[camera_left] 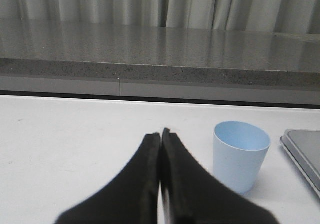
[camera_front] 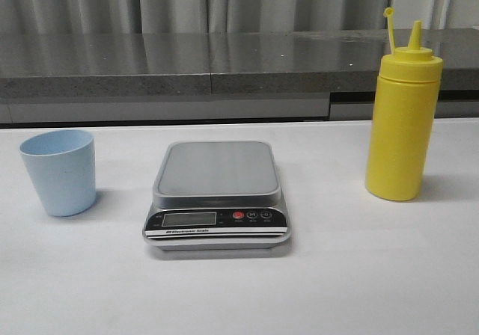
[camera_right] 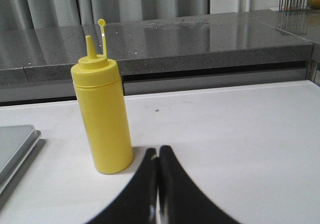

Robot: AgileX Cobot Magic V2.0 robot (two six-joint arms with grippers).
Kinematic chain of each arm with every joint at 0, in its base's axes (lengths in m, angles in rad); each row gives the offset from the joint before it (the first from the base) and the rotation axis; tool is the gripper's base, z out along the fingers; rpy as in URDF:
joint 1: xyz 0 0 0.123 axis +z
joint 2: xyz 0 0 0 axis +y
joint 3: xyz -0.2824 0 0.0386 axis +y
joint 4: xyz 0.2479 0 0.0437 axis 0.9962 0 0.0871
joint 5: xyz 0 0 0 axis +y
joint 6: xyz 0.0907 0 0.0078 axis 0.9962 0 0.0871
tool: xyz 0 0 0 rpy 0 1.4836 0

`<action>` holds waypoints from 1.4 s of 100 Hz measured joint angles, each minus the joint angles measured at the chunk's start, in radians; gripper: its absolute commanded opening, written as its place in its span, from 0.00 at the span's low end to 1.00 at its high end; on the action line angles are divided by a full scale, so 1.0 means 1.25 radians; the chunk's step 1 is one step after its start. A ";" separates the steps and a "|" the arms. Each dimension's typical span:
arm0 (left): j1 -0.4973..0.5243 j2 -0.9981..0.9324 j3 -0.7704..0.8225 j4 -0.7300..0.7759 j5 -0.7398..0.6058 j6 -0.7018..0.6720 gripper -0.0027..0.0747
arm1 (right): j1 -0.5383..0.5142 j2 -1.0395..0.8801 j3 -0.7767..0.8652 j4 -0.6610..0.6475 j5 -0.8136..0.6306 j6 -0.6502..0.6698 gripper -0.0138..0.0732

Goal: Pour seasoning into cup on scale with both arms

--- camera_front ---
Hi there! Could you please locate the light blue plastic cup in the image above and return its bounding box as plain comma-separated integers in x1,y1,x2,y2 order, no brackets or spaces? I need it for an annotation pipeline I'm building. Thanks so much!
19,129,97,217

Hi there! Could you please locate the yellow squeeze bottle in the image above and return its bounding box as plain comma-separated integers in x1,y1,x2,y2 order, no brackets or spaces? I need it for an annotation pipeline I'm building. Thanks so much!
365,7,443,201

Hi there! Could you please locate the silver digital kitchen scale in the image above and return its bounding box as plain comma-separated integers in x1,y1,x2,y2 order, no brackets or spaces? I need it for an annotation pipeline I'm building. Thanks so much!
142,141,291,251

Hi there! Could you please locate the grey stone counter ledge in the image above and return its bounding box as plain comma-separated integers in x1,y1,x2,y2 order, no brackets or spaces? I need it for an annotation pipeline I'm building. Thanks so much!
0,28,479,125

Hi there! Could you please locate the grey curtain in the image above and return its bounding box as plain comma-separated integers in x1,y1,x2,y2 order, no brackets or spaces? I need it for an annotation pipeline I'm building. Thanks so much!
0,0,396,35

